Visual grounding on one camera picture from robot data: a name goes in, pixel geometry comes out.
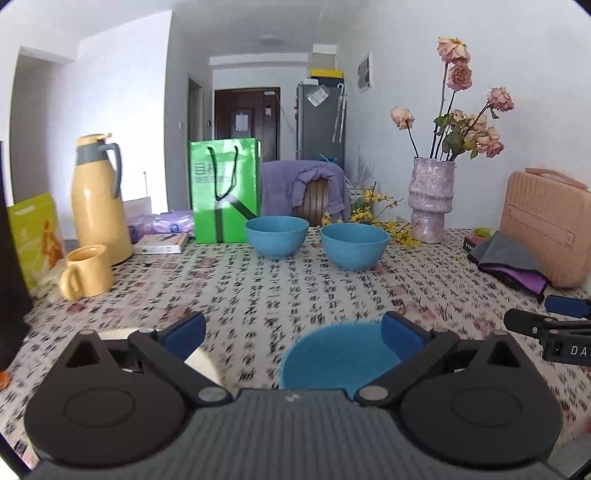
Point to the dark brown door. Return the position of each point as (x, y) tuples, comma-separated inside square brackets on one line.
[(226, 129)]

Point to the folded hanging umbrella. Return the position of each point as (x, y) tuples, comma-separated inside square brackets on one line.
[(340, 113)]

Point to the dried pink rose bouquet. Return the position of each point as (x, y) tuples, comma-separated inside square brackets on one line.
[(455, 76)]

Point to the small black box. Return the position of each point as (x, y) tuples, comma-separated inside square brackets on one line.
[(472, 243)]

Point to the yellow and black box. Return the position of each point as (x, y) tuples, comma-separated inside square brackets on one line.
[(326, 74)]

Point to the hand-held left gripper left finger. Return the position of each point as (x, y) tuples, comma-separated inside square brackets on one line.
[(187, 334)]

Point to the purple jacket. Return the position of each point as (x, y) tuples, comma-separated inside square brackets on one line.
[(277, 189)]

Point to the pink textured vase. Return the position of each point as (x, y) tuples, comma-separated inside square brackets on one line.
[(429, 203)]

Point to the yellow-green snack packet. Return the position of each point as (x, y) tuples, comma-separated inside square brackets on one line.
[(32, 230)]

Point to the green paper bag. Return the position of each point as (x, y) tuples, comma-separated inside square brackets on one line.
[(207, 221)]

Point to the pink hard-shell case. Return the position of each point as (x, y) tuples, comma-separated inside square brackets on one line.
[(545, 221)]

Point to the white paper notice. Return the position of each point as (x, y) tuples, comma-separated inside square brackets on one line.
[(243, 121)]

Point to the black paper bag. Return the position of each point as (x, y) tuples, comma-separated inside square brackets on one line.
[(11, 300)]

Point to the white cardboard box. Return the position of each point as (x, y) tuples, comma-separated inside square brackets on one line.
[(325, 56)]

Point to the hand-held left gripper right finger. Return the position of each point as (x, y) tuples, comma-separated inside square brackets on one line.
[(401, 334)]

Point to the yellow thermos jug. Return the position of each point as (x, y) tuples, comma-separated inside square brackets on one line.
[(99, 207)]

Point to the paper sheet on refrigerator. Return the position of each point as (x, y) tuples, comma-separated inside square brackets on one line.
[(317, 95)]

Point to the grey and purple folded cloth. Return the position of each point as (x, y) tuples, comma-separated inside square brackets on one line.
[(508, 258)]

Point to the yellow flower sprigs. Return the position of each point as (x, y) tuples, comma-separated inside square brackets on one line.
[(375, 196)]

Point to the purple plastic packets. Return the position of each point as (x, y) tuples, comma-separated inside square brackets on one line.
[(173, 224)]

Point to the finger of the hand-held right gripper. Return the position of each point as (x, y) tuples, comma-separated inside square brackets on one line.
[(568, 307), (521, 321)]

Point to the small orange object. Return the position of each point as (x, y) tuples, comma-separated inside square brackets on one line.
[(3, 381)]

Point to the blue bowl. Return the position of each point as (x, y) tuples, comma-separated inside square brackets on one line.
[(277, 237), (355, 247), (332, 360)]

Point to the grey refrigerator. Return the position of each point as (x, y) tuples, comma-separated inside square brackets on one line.
[(318, 134)]

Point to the wooden chair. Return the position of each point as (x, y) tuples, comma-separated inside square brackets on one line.
[(318, 203)]

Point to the yellow mug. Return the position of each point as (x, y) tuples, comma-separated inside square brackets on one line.
[(90, 272)]

